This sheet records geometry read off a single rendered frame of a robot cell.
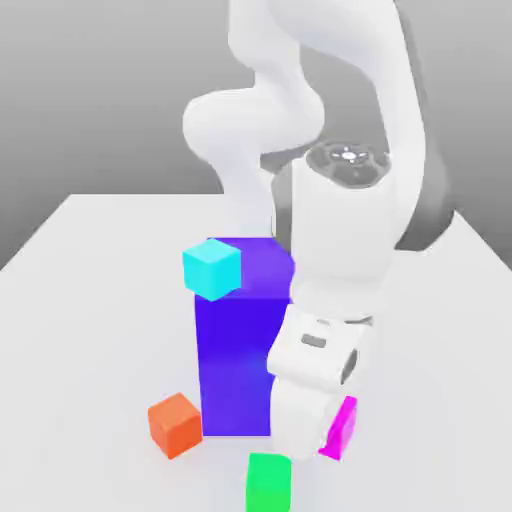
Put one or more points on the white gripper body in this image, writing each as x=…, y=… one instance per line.
x=300, y=420

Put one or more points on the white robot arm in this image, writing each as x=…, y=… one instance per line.
x=340, y=240

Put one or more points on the small magenta cube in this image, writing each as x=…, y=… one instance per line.
x=342, y=432

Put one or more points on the small green cube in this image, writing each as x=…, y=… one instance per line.
x=268, y=484

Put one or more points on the small orange cube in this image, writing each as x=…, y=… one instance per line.
x=174, y=426

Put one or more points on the small cyan cube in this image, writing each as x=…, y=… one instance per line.
x=212, y=270

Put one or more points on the large blue box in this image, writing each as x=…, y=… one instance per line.
x=236, y=360

